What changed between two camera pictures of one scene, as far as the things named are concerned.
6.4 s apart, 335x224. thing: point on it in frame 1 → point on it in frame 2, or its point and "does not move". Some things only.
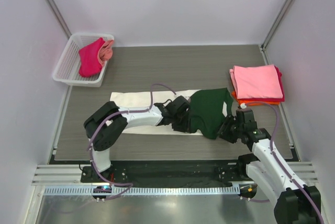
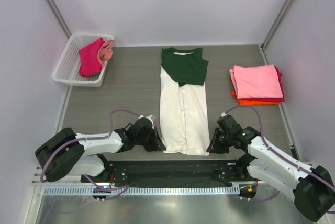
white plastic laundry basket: [68, 71] does not move
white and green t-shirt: [209, 108] → [183, 116]
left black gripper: [184, 127] → [157, 143]
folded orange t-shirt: [249, 102] does not move
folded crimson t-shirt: [279, 75] does not move
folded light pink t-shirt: [256, 82] does not move
